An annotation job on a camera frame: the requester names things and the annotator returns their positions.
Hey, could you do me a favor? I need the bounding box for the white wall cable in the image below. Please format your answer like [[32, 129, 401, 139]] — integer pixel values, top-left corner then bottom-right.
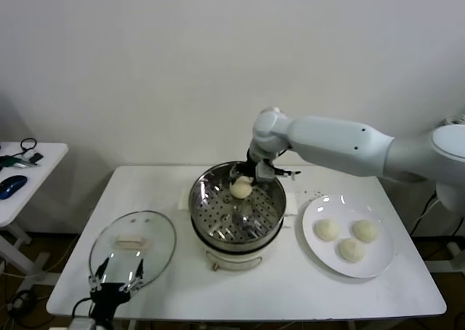
[[410, 195, 442, 235]]

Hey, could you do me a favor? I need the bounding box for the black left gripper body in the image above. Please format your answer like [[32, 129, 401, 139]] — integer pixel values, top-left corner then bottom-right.
[[89, 281, 132, 306]]

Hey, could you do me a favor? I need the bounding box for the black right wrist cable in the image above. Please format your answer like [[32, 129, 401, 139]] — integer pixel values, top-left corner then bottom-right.
[[270, 145, 292, 161]]

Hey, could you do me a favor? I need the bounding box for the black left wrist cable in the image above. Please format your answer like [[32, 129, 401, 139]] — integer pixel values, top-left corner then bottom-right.
[[71, 296, 96, 321]]

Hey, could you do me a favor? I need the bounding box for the white furniture foot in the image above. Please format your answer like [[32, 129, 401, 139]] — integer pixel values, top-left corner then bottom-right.
[[448, 241, 463, 262]]

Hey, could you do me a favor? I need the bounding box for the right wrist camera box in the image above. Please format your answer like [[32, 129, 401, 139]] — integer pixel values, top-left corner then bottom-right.
[[255, 159, 302, 182]]

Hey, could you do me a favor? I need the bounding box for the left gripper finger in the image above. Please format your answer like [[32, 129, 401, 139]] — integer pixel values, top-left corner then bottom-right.
[[88, 257, 110, 291], [121, 259, 146, 295]]

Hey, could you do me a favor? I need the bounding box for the stainless steel steamer basket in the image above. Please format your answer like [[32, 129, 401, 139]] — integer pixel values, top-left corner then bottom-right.
[[177, 161, 299, 248]]

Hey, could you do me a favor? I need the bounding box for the white steamed baozi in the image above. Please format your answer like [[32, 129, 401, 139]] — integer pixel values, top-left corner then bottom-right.
[[314, 219, 340, 243], [338, 238, 365, 264], [351, 220, 378, 244], [229, 176, 254, 200]]

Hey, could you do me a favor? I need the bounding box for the black wall cable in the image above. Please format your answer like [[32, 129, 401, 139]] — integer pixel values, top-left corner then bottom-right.
[[409, 197, 459, 238]]

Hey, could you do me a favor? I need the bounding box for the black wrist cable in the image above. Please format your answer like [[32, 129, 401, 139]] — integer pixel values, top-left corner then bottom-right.
[[71, 296, 96, 321], [270, 145, 292, 161]]

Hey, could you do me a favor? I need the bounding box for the white side table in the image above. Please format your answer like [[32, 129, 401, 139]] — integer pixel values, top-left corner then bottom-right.
[[0, 142, 70, 276]]

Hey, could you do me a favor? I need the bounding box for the green hand tool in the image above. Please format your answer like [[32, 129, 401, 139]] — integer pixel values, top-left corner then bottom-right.
[[0, 154, 39, 169]]

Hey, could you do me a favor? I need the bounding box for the blue computer mouse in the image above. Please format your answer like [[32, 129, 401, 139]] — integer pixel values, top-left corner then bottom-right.
[[0, 174, 28, 201]]

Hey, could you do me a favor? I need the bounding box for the white round plate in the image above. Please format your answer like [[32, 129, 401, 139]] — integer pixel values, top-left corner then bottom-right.
[[301, 195, 396, 279]]

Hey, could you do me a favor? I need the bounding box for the black floor cable bundle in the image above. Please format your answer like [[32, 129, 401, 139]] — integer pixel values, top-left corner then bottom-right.
[[0, 288, 50, 326]]

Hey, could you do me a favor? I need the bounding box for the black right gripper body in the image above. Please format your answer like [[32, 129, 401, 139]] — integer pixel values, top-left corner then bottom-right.
[[246, 147, 263, 177]]

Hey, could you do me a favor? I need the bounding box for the white plastic box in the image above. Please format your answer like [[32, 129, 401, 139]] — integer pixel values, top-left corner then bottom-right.
[[68, 317, 97, 330]]

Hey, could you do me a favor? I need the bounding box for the glass pot lid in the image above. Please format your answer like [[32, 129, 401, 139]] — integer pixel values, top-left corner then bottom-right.
[[89, 209, 178, 287]]

